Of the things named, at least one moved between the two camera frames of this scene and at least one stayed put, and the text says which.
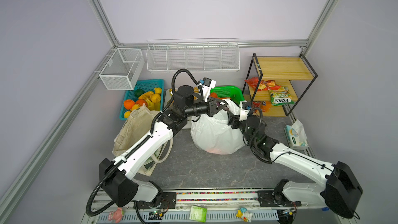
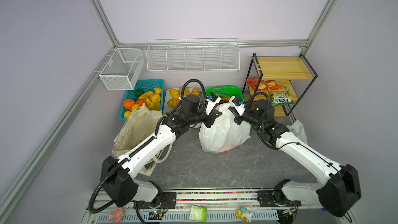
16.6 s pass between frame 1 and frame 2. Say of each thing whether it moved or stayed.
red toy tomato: moved
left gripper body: moved
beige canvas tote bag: stayed
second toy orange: stayed
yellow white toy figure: stayed
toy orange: stayed
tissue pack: stayed
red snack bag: stayed
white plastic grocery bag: moved
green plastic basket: stayed
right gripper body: moved
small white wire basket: stayed
